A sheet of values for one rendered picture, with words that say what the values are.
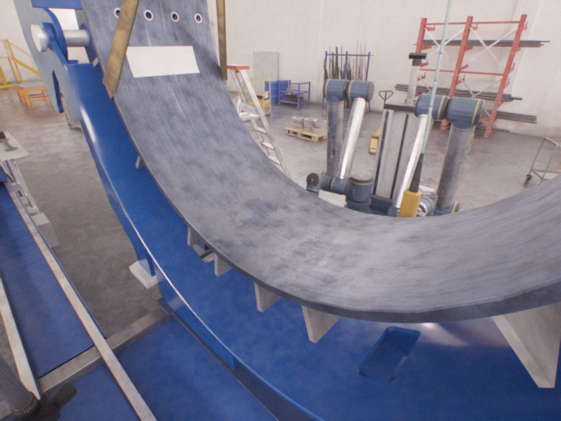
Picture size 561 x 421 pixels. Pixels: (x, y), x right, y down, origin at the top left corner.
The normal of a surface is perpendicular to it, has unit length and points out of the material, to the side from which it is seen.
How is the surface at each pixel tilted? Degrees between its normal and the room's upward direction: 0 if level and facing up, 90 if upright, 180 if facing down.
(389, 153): 90
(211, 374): 0
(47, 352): 0
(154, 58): 75
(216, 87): 65
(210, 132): 45
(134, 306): 0
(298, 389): 17
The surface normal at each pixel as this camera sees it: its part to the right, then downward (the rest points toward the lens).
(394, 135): -0.61, 0.39
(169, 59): 0.70, 0.10
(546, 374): 0.48, -0.43
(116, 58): -0.34, 0.25
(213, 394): 0.00, -0.88
